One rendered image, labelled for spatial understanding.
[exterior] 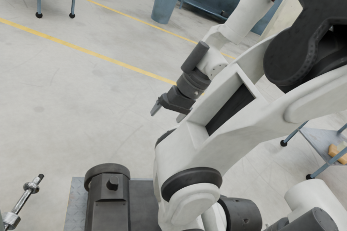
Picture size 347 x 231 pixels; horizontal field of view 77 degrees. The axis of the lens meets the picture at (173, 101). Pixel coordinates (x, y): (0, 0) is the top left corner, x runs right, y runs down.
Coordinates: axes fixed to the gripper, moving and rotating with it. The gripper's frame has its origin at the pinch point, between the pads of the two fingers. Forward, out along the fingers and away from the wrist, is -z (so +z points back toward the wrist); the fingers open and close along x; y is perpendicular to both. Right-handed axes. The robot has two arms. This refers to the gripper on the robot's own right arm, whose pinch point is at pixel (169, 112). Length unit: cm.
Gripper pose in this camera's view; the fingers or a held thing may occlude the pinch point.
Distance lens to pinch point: 75.0
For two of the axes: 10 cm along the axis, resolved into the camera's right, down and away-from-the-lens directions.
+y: 2.3, 6.7, -7.0
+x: -8.1, -2.7, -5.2
